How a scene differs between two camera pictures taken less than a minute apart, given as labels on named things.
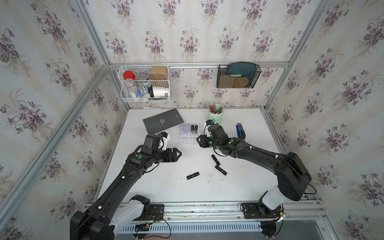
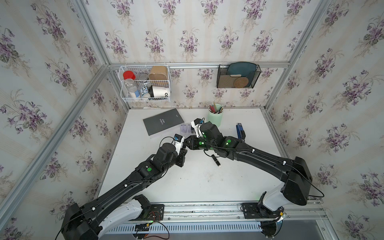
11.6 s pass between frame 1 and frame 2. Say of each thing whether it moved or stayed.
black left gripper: moved
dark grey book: stayed
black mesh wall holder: stayed
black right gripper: moved
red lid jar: stayed
